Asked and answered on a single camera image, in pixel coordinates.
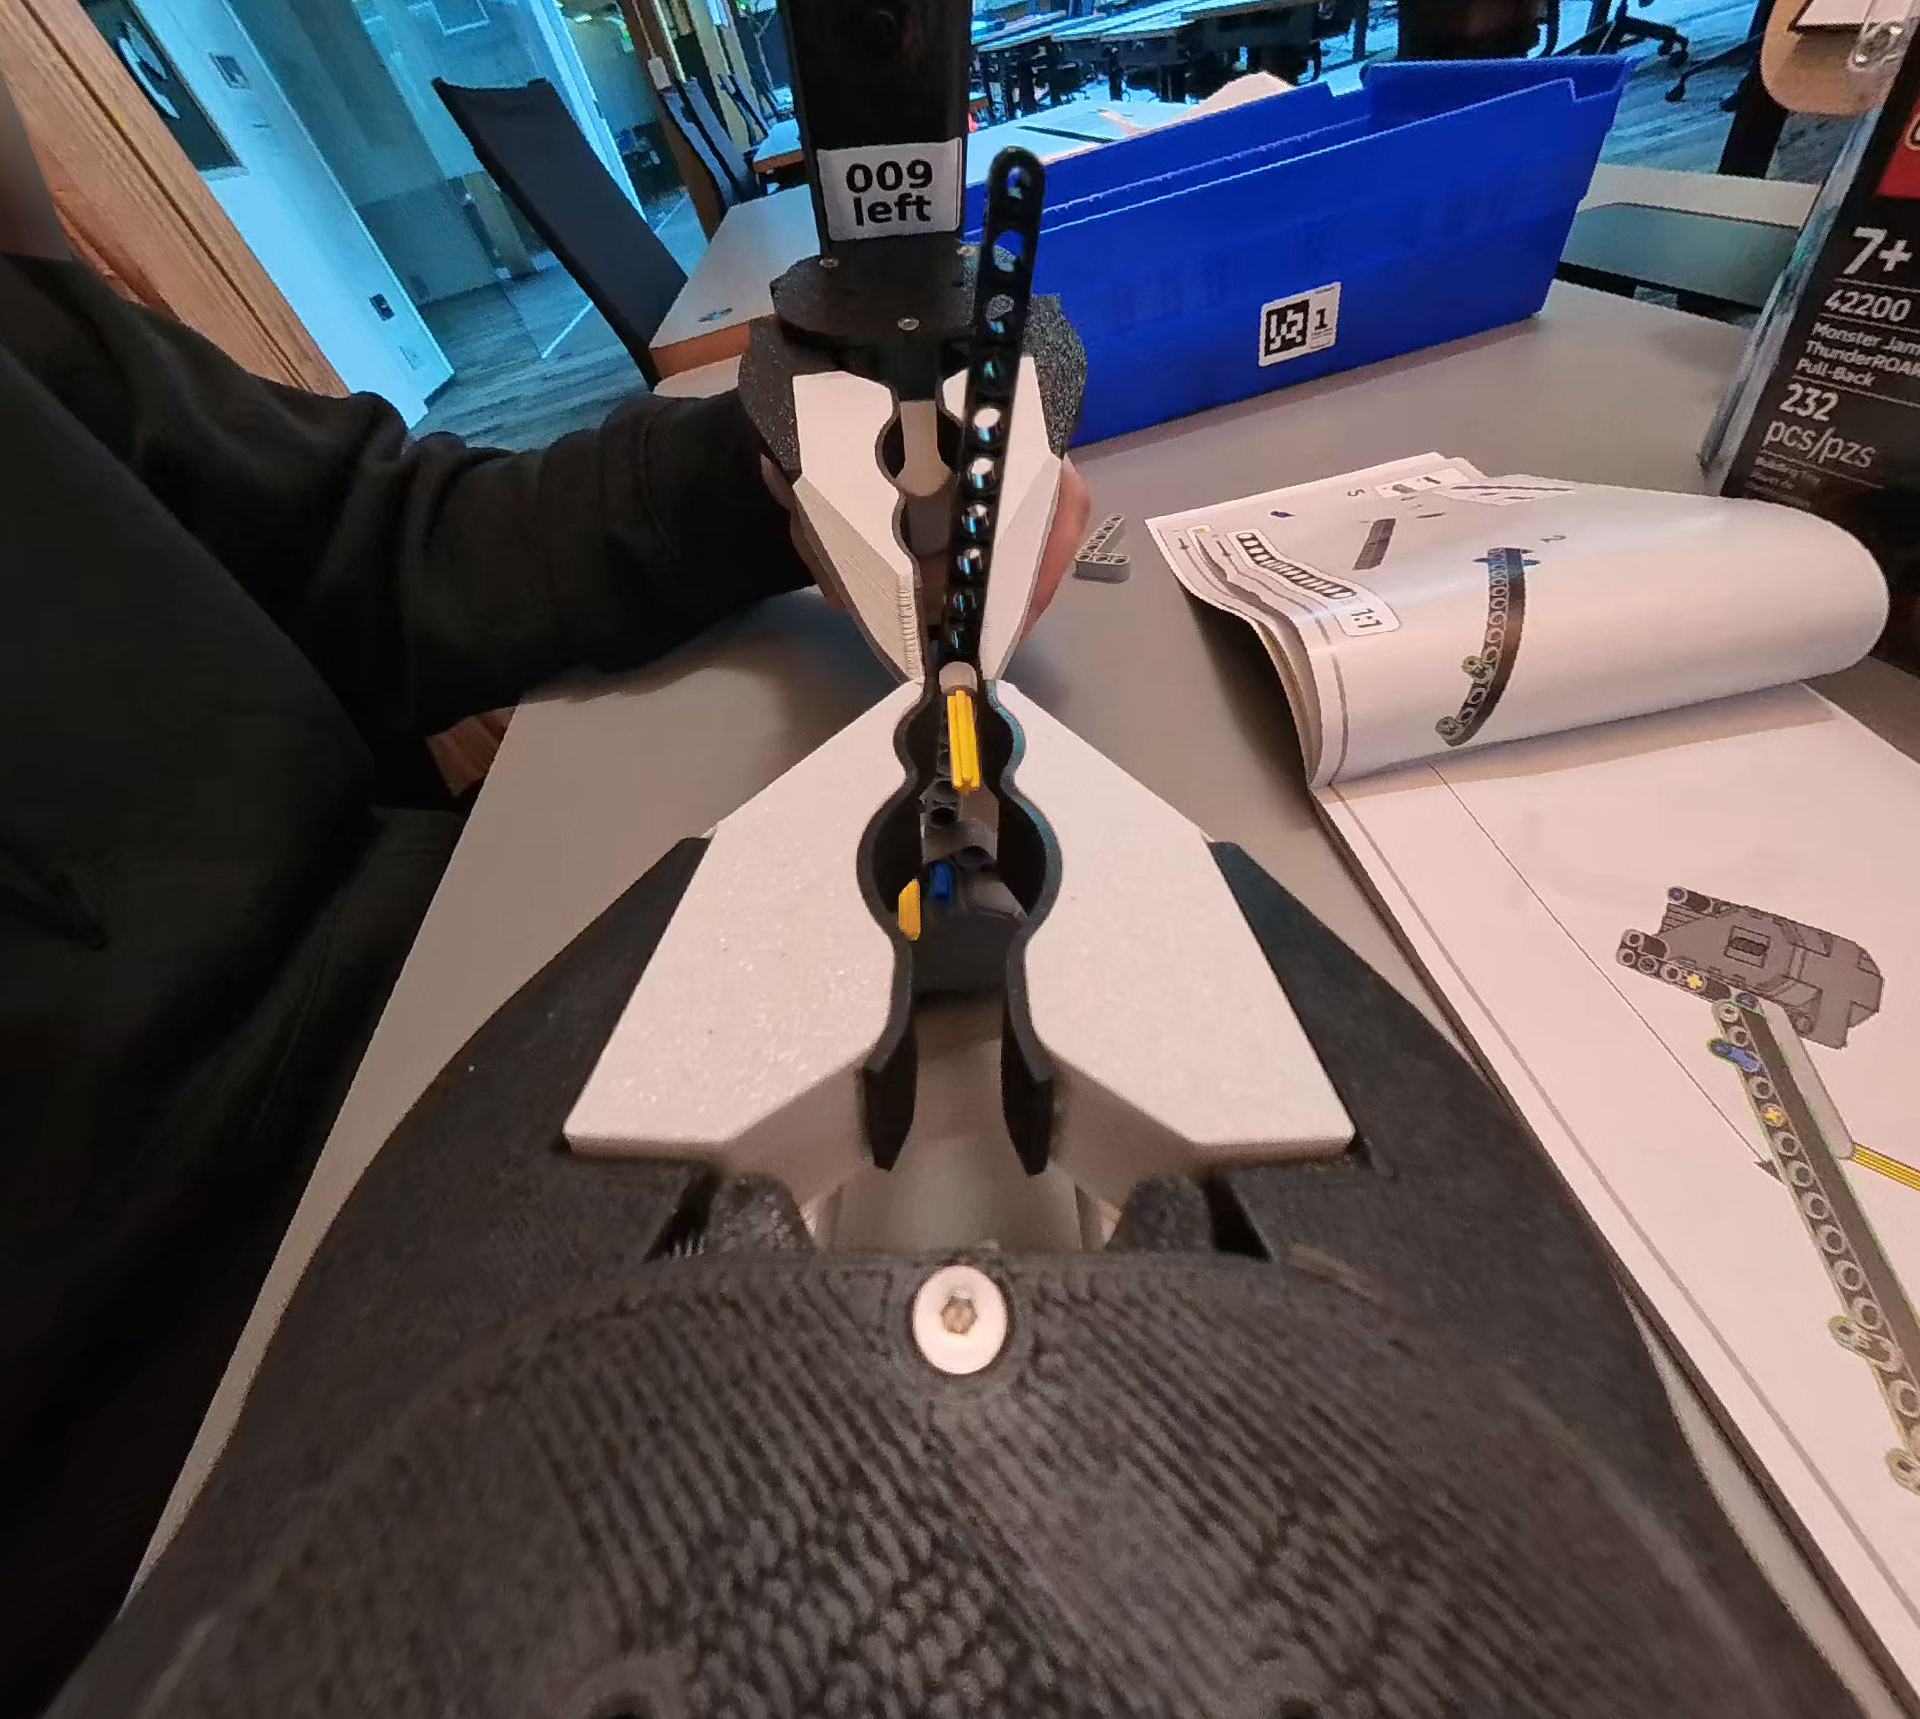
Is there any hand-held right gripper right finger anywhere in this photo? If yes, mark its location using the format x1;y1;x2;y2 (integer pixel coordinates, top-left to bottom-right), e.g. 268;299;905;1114
983;664;1370;1238

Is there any white instruction booklet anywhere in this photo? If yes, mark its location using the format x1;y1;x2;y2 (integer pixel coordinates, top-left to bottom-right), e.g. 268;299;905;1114
1145;452;1920;1659

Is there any black toy beam assembly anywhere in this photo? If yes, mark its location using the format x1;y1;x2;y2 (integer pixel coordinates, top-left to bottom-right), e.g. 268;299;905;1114
878;148;1060;1001

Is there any black office chair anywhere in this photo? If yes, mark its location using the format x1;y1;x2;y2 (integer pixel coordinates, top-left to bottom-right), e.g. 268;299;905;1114
432;71;689;387

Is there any grey table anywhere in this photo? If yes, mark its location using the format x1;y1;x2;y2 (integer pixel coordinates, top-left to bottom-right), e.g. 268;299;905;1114
1559;161;1817;311

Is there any black toy set box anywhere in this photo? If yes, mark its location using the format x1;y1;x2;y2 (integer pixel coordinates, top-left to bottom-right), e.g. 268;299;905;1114
1698;0;1920;505

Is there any black wall sign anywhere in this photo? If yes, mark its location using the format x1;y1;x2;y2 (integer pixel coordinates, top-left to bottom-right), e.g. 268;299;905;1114
10;0;248;176

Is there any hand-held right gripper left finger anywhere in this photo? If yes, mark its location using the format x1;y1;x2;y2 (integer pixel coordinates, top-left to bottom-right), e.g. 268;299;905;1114
555;664;937;1244

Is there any blue plastic bin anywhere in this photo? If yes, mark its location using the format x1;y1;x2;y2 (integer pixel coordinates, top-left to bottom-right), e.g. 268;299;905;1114
957;55;1636;448

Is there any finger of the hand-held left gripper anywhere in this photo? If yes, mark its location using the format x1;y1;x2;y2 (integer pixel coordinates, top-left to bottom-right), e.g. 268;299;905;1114
968;354;1076;685
787;372;930;689

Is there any person's left forearm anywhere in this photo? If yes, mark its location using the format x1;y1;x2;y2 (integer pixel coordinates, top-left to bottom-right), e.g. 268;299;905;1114
375;387;810;731

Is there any grey desk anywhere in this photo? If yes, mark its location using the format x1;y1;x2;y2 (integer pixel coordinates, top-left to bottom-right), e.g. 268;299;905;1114
136;281;1920;1719

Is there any person in black sweatshirt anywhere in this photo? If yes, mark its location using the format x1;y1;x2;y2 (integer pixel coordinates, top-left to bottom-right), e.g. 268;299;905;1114
0;252;480;1719

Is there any person's left hand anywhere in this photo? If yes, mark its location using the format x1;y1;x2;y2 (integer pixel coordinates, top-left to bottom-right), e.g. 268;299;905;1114
757;455;1096;641

